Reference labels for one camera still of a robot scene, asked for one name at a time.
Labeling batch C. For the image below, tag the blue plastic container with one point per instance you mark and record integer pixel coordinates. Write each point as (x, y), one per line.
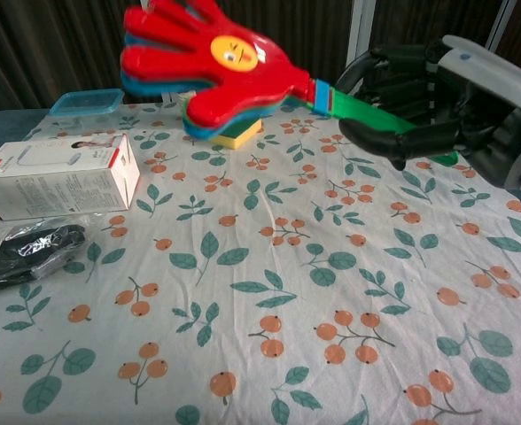
(85, 102)

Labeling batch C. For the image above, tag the black packaged item in plastic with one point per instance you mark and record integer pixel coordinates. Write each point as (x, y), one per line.
(17, 257)

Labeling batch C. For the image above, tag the blue table cover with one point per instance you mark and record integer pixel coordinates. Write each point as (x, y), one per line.
(8, 128)

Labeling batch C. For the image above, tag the red hand clapper toy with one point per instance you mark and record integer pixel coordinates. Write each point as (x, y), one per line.
(243, 71)

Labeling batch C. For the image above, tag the dark folding screen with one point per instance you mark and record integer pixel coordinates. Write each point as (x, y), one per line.
(65, 44)

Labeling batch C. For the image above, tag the floral tablecloth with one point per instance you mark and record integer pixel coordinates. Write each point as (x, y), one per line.
(260, 274)

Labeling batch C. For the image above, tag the green yellow sponge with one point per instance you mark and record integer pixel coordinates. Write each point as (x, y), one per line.
(238, 133)

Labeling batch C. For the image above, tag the white product box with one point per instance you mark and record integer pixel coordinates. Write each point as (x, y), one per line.
(61, 179)

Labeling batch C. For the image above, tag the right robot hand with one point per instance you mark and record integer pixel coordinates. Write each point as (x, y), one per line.
(446, 110)

